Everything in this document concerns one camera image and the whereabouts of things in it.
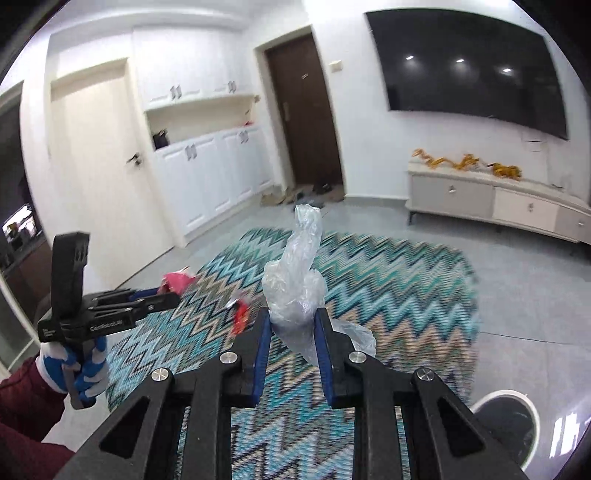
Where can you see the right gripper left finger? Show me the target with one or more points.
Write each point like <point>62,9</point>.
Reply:
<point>179,423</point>

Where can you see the white tv cabinet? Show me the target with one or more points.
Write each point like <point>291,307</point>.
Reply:
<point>480,196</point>

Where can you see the pink plastic bag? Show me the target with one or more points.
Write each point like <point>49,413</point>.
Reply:
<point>176,282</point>

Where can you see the dark brown entrance door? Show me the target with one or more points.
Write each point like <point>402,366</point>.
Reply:
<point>303,100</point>

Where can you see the white shoe cabinet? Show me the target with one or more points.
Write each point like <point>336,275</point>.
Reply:
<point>194,83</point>

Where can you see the cream interior door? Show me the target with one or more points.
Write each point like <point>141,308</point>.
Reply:
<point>95,148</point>

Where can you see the left blue white gloved hand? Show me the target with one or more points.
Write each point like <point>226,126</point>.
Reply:
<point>83,380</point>

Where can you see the black bag on shelf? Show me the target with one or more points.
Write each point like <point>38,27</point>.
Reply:
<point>160,139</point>

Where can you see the white round trash bin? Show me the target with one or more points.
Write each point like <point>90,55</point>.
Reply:
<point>513,419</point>

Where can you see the red snack bag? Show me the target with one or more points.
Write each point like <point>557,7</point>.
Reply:
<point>239,308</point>

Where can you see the beige shoes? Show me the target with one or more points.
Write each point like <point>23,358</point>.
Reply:
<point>277,196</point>

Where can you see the golden dragon ornament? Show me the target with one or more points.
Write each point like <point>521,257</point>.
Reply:
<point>469,162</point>

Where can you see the zigzag patterned rug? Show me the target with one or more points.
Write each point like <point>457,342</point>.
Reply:
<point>419,299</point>

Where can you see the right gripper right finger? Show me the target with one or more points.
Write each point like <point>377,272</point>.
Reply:
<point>405,424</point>

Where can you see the wall mounted black television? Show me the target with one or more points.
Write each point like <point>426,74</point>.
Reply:
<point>449,61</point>

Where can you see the brown door mat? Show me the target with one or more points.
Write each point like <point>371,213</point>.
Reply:
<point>321,193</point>

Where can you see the clear plastic bag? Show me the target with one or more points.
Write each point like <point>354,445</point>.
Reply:
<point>293,288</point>

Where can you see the dark red sleeve forearm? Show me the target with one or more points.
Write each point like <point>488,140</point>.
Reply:
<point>29,410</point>

